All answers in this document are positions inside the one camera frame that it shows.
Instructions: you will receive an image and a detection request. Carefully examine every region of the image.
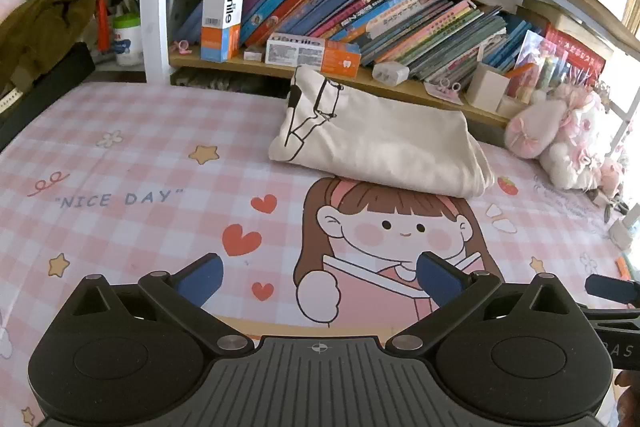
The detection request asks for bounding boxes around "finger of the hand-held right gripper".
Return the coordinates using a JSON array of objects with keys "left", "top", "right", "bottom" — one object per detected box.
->
[
  {"left": 577, "top": 304, "right": 640, "bottom": 323},
  {"left": 585, "top": 274, "right": 640, "bottom": 305}
]

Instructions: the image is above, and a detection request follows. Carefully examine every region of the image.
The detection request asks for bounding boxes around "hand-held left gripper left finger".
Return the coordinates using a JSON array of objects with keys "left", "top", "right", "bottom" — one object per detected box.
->
[{"left": 60, "top": 253, "right": 255, "bottom": 354}]

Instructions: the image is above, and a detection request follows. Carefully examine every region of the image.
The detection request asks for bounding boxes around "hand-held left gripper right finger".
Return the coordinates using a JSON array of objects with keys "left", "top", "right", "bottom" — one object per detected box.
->
[{"left": 386, "top": 252, "right": 583, "bottom": 354}]

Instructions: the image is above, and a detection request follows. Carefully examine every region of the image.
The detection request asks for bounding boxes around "cream printed sweatshirt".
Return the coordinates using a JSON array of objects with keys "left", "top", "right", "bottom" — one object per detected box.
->
[{"left": 267, "top": 64, "right": 496, "bottom": 198}]

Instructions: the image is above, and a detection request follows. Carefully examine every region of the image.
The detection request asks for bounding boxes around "person's right forearm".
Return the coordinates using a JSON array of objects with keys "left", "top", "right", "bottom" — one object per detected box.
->
[{"left": 614, "top": 369, "right": 640, "bottom": 427}]

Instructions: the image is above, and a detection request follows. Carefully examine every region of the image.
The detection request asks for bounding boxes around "white translucent box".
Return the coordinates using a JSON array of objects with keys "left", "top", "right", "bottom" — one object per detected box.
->
[{"left": 607, "top": 217, "right": 640, "bottom": 253}]

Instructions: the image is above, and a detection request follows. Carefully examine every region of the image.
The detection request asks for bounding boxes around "pink pig plush toy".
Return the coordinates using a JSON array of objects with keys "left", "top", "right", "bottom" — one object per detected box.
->
[{"left": 597, "top": 157, "right": 626, "bottom": 198}]

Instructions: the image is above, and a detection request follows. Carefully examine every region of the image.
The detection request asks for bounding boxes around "white plush toy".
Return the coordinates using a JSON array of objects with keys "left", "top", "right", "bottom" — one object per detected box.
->
[{"left": 537, "top": 82, "right": 608, "bottom": 190}]

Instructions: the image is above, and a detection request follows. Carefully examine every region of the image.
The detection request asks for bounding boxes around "pink plush toy with bow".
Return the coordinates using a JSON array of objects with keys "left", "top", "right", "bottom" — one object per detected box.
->
[{"left": 504, "top": 99, "right": 568, "bottom": 158}]

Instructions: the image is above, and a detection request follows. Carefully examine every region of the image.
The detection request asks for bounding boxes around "small beige box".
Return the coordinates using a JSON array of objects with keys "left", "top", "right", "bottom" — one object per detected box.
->
[{"left": 497, "top": 96, "right": 531, "bottom": 120}]

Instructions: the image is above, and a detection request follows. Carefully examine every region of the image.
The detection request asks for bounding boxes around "beige pen holder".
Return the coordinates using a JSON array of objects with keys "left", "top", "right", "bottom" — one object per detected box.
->
[{"left": 466, "top": 63, "right": 511, "bottom": 110}]

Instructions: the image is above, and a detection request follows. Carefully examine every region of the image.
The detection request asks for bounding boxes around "clear packet of pens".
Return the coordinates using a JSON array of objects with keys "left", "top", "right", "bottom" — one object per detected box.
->
[{"left": 507, "top": 29, "right": 561, "bottom": 102}]

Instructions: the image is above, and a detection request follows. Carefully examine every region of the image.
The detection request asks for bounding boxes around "red packet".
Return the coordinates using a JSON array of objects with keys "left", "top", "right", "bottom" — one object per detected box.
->
[{"left": 545, "top": 24, "right": 608, "bottom": 82}]

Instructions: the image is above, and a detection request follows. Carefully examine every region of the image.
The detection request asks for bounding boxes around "black chair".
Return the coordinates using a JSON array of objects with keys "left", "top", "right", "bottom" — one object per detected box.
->
[{"left": 0, "top": 42, "right": 96, "bottom": 148}]

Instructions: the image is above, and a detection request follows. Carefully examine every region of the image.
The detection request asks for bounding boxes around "white jar green lid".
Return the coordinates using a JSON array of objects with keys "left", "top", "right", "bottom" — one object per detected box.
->
[{"left": 112, "top": 13, "right": 146, "bottom": 68}]

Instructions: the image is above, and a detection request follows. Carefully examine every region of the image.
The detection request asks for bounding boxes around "long white orange box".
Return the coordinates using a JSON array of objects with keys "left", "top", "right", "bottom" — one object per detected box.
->
[{"left": 265, "top": 33, "right": 362, "bottom": 78}]

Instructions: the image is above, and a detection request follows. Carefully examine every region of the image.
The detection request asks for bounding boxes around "white wristwatch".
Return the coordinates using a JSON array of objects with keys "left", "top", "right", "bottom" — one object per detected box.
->
[{"left": 0, "top": 87, "right": 23, "bottom": 112}]

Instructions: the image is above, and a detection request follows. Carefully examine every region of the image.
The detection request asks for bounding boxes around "tall white orange box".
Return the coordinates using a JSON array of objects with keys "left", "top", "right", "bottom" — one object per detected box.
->
[{"left": 201, "top": 0, "right": 247, "bottom": 62}]

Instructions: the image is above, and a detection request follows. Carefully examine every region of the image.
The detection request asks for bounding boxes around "brown cardboard box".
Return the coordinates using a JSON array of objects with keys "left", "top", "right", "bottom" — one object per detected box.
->
[{"left": 517, "top": 0, "right": 613, "bottom": 60}]

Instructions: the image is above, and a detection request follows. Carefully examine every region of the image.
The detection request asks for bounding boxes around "red hanging tassel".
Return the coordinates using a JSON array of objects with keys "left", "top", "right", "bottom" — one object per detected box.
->
[{"left": 95, "top": 0, "right": 111, "bottom": 52}]

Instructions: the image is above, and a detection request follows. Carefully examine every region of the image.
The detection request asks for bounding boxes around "white wooden bookshelf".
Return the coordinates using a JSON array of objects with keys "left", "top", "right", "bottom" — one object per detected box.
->
[{"left": 140, "top": 0, "right": 640, "bottom": 148}]

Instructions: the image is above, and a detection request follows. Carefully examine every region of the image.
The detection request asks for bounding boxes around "row of colourful books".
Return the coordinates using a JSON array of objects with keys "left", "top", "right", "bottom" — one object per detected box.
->
[{"left": 175, "top": 0, "right": 546, "bottom": 82}]

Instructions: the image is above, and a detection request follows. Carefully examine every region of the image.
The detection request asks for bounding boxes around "olive brown jacket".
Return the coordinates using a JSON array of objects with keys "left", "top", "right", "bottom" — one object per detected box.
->
[{"left": 0, "top": 0, "right": 96, "bottom": 90}]

